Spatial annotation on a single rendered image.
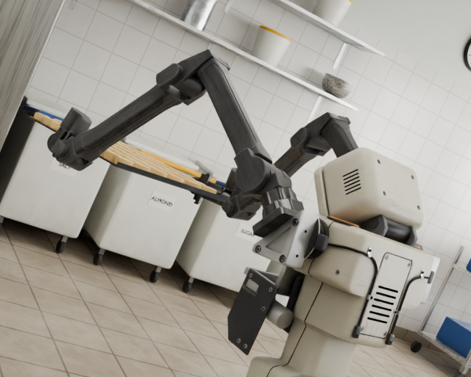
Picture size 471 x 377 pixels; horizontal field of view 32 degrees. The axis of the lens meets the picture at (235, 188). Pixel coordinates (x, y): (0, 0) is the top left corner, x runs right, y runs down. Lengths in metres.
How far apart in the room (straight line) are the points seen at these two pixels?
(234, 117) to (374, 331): 0.54
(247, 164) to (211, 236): 3.52
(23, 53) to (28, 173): 0.75
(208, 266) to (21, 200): 1.28
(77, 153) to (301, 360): 0.78
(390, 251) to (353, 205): 0.12
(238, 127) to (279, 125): 4.14
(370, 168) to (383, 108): 4.64
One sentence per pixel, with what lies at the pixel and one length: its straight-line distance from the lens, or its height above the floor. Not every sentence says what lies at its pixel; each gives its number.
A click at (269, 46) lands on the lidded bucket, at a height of 1.67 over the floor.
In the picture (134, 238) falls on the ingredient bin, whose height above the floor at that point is 0.25.
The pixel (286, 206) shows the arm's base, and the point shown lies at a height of 1.15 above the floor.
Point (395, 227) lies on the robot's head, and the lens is 1.72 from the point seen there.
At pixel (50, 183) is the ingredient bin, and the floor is 0.40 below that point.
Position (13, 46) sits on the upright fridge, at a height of 1.04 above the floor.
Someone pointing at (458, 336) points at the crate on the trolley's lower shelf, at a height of 0.30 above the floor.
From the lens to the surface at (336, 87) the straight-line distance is 5.77.
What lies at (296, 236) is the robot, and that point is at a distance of 1.57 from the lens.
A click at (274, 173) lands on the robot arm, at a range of 1.64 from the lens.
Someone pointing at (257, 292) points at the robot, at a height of 0.94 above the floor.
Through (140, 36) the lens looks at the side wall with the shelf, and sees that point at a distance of 5.41.
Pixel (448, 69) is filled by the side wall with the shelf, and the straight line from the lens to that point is 6.60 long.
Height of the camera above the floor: 1.31
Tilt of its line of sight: 6 degrees down
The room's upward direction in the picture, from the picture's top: 25 degrees clockwise
